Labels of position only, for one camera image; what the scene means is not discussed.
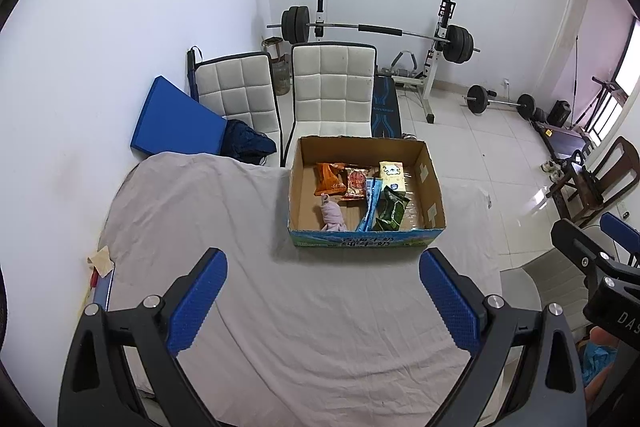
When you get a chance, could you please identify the crumpled beige paper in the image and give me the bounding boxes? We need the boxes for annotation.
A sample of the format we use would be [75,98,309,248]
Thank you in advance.
[86,246,115,278]

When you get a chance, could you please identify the long barbell with black plates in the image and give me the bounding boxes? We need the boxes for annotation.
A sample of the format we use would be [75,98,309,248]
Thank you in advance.
[266,6,482,65]

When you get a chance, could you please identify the dark blue strapped tube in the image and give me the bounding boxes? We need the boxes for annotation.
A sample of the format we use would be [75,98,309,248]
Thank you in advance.
[186,47,201,100]

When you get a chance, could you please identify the teal cloth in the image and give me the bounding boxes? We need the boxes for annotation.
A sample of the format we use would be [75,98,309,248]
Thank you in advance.
[582,342,616,380]

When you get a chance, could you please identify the light purple sock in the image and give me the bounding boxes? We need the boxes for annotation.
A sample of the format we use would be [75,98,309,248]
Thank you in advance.
[314,194,347,233]

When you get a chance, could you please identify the green snack packet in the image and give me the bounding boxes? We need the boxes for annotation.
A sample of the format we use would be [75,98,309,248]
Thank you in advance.
[374,186,412,232]

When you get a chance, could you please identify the treadmill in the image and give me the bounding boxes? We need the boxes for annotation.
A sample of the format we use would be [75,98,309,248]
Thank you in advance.
[532,122,593,158]

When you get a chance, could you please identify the dark wooden chair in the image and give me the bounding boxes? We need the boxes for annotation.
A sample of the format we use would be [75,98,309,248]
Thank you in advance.
[547,136,640,228]

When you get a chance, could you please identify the black speaker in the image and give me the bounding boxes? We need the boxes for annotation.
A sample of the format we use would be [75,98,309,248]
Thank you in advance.
[546,100,571,128]

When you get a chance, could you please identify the dark metal exercise stand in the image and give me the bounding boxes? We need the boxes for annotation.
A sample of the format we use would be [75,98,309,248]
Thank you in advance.
[570,34,631,132]

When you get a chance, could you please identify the short barbell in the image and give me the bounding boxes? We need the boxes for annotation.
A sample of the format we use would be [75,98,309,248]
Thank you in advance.
[462,84,537,120]

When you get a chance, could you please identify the white bench press rack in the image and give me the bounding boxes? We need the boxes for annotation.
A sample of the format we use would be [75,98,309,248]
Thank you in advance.
[312,0,456,124]

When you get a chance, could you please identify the long blue snack packet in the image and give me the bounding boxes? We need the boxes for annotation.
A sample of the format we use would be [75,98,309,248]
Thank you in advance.
[357,177,383,233]

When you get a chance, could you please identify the red snack packet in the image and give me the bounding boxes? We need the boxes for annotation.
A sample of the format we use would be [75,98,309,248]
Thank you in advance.
[342,167,371,200]

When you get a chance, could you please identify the cardboard box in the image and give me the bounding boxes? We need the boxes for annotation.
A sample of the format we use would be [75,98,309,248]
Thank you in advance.
[287,136,447,252]

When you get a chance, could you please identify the dark blue garment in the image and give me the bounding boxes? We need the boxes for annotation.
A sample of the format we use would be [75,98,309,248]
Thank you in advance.
[222,119,277,165]

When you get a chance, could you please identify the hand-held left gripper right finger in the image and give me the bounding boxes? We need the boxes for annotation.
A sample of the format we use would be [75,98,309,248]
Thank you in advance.
[419,248,587,427]

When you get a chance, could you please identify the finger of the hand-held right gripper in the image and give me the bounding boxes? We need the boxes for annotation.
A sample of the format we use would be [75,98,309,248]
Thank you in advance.
[551,219,623,286]
[600,213,640,267]

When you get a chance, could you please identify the clear water jug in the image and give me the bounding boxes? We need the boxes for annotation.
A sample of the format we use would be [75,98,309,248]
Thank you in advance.
[272,54,292,96]

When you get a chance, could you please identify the yellow tissue pack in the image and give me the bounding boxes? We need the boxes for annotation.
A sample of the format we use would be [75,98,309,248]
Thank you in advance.
[378,161,406,192]

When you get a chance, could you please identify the grey tablecloth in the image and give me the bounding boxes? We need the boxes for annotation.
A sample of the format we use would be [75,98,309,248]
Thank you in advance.
[97,152,506,413]

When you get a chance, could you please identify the black blue bench pad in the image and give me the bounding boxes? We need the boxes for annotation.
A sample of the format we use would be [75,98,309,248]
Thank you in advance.
[371,74,402,140]

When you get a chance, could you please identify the orange snack packet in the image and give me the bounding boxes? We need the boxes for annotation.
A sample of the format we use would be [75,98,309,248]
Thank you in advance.
[314,162,348,198]

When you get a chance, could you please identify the grey plastic chair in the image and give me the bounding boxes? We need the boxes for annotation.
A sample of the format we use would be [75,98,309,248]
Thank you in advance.
[500,227,608,338]

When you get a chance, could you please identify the blue foam mat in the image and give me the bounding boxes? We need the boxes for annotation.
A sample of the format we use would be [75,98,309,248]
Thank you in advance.
[130,77,228,156]

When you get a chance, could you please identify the white padded chair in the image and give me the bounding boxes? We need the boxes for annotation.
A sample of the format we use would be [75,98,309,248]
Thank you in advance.
[282,43,378,168]
[192,52,283,168]

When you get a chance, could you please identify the blue phone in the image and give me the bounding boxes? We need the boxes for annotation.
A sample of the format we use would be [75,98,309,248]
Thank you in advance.
[89,272,115,308]

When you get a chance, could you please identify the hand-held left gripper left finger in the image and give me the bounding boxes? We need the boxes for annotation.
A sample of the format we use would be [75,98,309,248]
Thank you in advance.
[59,248,228,427]

